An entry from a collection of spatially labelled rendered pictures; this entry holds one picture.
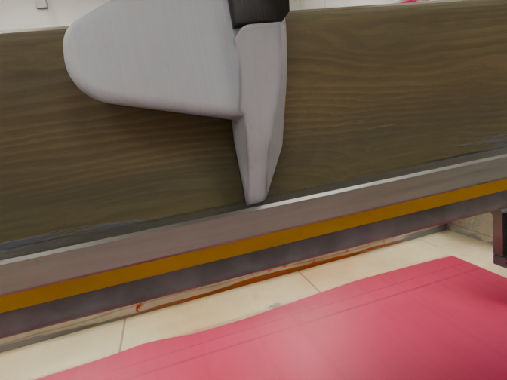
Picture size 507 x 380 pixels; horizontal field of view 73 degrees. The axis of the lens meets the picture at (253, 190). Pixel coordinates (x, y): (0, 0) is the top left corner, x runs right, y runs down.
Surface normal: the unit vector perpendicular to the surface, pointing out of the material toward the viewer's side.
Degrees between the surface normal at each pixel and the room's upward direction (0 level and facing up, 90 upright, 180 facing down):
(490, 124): 90
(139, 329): 0
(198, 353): 0
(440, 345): 0
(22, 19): 90
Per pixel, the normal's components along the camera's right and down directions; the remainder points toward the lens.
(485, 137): 0.27, 0.15
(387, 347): -0.15, -0.97
